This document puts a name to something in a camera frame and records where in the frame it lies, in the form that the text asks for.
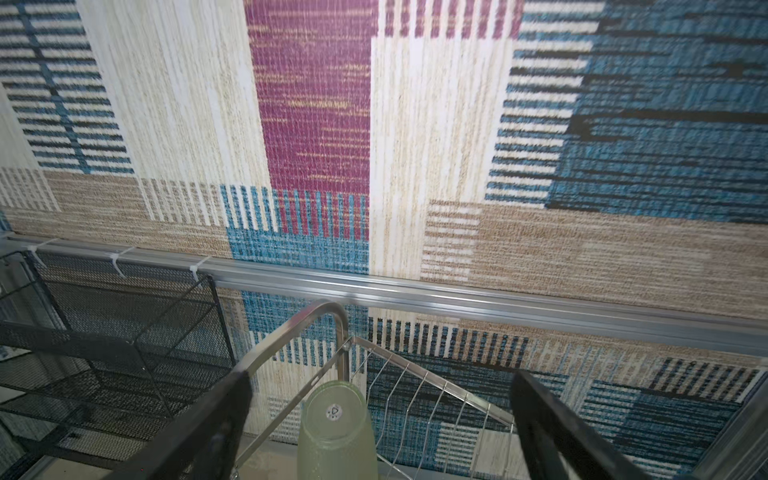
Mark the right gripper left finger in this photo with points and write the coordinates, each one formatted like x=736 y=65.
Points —
x=202 y=442

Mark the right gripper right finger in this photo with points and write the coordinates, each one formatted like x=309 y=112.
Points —
x=554 y=438

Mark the frosted green cup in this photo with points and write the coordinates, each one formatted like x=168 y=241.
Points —
x=336 y=438

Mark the silver metal dish rack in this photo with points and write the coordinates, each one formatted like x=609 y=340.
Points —
x=425 y=426

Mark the black mesh shelf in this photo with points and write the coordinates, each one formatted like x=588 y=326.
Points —
x=99 y=356

